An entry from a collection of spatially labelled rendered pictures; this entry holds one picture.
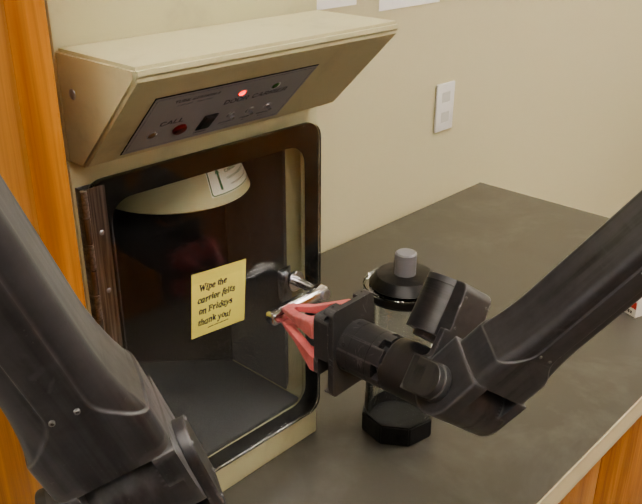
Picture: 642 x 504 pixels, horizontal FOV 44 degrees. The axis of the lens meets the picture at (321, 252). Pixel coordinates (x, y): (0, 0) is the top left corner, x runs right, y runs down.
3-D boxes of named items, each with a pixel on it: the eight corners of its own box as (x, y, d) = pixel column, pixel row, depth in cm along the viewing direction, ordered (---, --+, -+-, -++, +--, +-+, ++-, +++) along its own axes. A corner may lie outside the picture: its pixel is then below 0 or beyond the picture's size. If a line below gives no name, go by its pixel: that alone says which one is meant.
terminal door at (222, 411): (125, 523, 88) (80, 183, 71) (316, 405, 108) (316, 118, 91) (129, 526, 87) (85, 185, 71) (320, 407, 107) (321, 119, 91)
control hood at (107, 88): (66, 163, 70) (50, 48, 66) (318, 99, 91) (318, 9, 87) (143, 195, 63) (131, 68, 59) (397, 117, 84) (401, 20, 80)
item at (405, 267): (354, 292, 105) (355, 247, 102) (409, 275, 109) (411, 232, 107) (397, 321, 98) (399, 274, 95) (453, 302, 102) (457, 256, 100)
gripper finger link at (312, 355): (306, 271, 89) (370, 297, 84) (307, 326, 92) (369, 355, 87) (262, 292, 85) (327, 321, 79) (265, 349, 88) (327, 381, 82)
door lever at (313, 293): (244, 316, 91) (242, 296, 90) (302, 285, 97) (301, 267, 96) (276, 332, 88) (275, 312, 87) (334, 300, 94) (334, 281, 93)
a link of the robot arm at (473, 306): (430, 403, 67) (498, 432, 72) (483, 280, 68) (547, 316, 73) (358, 366, 78) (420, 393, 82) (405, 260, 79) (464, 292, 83)
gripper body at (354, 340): (360, 285, 84) (417, 307, 79) (359, 366, 88) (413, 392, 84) (319, 307, 80) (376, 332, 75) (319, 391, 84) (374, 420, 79)
